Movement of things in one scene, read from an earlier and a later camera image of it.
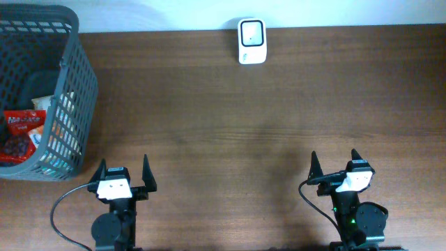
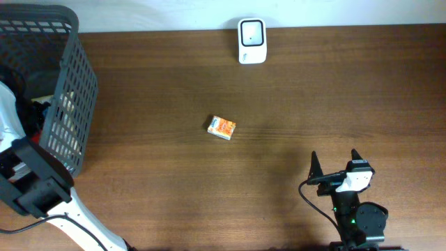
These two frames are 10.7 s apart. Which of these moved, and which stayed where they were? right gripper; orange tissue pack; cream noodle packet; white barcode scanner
Moved: orange tissue pack
Stayed: right gripper; cream noodle packet; white barcode scanner
